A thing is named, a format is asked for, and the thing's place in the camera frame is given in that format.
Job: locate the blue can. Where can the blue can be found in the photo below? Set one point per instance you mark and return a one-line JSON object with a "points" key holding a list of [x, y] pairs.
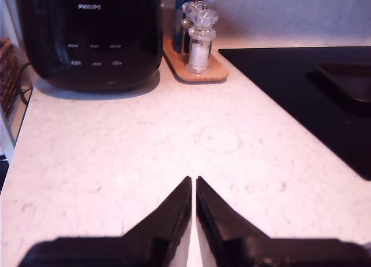
{"points": [[179, 23]]}

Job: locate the woven wicker basket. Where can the woven wicker basket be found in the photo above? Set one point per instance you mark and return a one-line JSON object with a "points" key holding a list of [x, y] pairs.
{"points": [[8, 73]]}

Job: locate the black glass cooktop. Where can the black glass cooktop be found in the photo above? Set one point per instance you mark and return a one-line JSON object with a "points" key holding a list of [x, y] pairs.
{"points": [[275, 84]]}

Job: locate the wooden tray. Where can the wooden tray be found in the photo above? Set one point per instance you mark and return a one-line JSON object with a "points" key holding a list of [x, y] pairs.
{"points": [[214, 71]]}

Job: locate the black baking tray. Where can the black baking tray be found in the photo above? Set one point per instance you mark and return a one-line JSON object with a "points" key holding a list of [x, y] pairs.
{"points": [[347, 84]]}

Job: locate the clear pepper grinder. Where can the clear pepper grinder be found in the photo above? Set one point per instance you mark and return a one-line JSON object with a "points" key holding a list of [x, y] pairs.
{"points": [[187, 38]]}

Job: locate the clear salt grinder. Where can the clear salt grinder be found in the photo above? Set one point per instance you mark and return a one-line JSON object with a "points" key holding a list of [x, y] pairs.
{"points": [[200, 52]]}

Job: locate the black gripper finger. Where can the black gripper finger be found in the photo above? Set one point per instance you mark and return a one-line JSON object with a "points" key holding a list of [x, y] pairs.
{"points": [[217, 220], [171, 220]]}

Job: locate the black rice cooker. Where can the black rice cooker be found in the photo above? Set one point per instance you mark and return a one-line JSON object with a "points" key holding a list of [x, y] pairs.
{"points": [[87, 32]]}

